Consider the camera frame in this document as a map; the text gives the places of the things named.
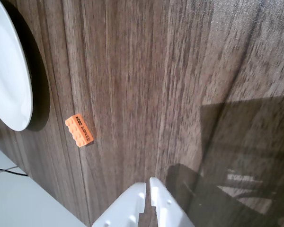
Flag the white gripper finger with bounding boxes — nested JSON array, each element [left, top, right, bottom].
[[149, 176, 193, 227], [91, 182, 147, 227]]

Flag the orange lego block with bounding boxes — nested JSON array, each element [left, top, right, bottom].
[[64, 113, 95, 148]]

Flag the white round plate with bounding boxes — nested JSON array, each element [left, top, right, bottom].
[[0, 0, 34, 132]]

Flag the thin black cable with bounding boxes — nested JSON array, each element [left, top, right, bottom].
[[0, 168, 28, 176]]

